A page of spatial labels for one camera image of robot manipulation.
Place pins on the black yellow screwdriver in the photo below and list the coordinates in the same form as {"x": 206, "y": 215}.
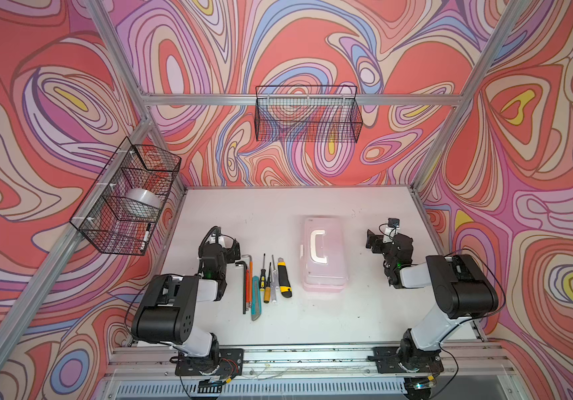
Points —
{"x": 262, "y": 280}

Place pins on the wall wire basket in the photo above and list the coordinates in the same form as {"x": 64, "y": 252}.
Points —
{"x": 307, "y": 113}
{"x": 112, "y": 223}

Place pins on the back wall wire basket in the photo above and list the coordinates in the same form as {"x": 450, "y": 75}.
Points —
{"x": 307, "y": 113}

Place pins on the pink plastic tool box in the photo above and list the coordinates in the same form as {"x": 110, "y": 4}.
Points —
{"x": 322, "y": 259}

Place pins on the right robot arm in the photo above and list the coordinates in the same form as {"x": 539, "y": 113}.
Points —
{"x": 461, "y": 290}

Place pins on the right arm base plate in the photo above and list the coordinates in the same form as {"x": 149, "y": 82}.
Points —
{"x": 402, "y": 360}

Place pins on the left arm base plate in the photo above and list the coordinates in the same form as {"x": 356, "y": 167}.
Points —
{"x": 222, "y": 363}

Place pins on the black yellow box cutter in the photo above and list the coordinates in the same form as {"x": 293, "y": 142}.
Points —
{"x": 283, "y": 279}

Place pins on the left wall wire basket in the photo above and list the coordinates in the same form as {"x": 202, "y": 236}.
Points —
{"x": 112, "y": 223}

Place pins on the silver tape roll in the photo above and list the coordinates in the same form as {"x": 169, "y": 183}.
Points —
{"x": 144, "y": 196}

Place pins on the marker pen in basket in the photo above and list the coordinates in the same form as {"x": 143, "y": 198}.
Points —
{"x": 146, "y": 237}

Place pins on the teal utility knife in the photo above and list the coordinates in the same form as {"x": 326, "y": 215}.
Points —
{"x": 256, "y": 300}

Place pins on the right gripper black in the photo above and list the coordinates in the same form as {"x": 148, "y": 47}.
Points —
{"x": 383, "y": 241}

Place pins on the aluminium front rail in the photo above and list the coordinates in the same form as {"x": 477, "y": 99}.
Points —
{"x": 344, "y": 360}

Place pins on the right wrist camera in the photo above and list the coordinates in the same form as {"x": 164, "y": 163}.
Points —
{"x": 394, "y": 223}

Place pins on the amber handled screwdriver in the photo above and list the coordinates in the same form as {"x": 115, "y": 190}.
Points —
{"x": 267, "y": 287}

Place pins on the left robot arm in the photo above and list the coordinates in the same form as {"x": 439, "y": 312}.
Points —
{"x": 166, "y": 312}

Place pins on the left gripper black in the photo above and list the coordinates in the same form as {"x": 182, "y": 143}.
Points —
{"x": 225, "y": 247}

